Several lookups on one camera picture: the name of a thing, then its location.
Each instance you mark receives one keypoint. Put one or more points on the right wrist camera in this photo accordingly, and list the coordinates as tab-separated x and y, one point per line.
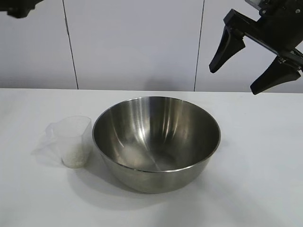
256	2

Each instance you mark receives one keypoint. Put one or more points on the clear plastic measuring cup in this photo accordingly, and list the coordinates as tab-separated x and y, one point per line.
75	134

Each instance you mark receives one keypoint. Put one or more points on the white rice grains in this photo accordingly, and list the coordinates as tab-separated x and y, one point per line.
75	158

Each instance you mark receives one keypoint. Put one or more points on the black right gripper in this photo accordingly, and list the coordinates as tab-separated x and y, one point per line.
279	26

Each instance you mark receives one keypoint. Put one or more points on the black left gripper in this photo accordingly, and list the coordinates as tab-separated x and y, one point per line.
19	10

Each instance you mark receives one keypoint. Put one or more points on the stainless steel mixing bowl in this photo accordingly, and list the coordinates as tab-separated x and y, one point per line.
165	179

